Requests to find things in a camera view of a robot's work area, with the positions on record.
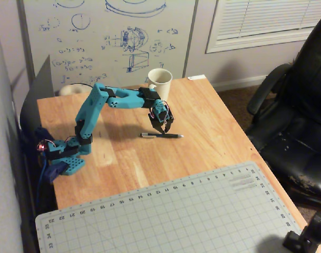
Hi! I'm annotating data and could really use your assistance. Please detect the blue and black pen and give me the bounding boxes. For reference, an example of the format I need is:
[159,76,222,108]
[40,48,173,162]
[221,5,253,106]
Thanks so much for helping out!
[139,132,184,139]

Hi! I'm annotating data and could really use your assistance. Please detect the white window blinds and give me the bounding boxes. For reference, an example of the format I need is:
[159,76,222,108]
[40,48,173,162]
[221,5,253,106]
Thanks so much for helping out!
[205,0,321,55]

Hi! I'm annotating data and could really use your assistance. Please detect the blue usb cable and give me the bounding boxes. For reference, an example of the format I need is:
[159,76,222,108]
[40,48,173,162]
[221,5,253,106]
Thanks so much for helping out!
[36,155,49,213]

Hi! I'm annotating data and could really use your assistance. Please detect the grey gridded cutting mat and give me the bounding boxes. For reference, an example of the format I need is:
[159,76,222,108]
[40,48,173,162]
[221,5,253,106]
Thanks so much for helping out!
[35,160,304,253]

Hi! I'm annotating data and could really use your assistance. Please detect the whiteboard with blue drawings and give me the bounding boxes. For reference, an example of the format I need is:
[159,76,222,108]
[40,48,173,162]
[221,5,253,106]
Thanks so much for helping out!
[16,0,199,92]

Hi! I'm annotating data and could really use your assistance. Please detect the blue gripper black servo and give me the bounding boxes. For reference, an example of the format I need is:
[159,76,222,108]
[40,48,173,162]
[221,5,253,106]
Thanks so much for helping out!
[148,99,175,133]

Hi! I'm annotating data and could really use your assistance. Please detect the black camera stand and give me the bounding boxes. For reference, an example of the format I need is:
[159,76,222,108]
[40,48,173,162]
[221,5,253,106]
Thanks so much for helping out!
[282,210,321,253]

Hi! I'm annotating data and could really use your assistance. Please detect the dark blue table clamp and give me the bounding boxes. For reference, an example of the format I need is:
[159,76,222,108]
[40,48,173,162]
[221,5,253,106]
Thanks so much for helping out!
[35,126,70,184]

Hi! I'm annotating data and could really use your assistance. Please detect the white round roll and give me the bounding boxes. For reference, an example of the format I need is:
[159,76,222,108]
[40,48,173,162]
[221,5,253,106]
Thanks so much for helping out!
[59,83,94,96]

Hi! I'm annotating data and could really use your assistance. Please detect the white ceramic mug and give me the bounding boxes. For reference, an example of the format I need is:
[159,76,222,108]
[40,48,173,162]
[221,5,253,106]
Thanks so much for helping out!
[145,67,173,102]

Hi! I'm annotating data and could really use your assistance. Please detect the black leather office chair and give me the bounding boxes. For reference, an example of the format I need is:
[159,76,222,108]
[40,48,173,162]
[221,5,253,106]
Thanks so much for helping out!
[246,13,321,209]

